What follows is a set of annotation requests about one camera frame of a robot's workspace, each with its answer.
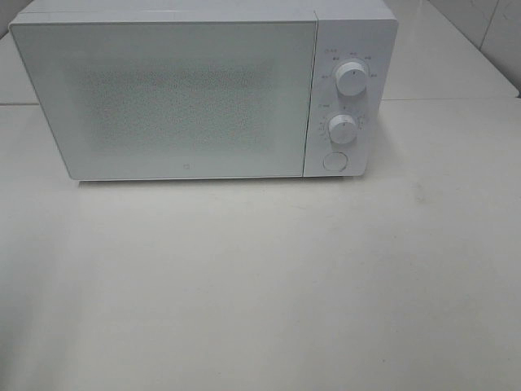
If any round white door button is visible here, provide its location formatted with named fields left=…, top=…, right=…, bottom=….
left=323, top=152, right=348, bottom=172

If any white dial knob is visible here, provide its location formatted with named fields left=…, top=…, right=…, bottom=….
left=327, top=114, right=358, bottom=145
left=333, top=59, right=369, bottom=97

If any white microwave oven body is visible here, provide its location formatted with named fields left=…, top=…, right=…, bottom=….
left=9, top=1, right=398, bottom=179

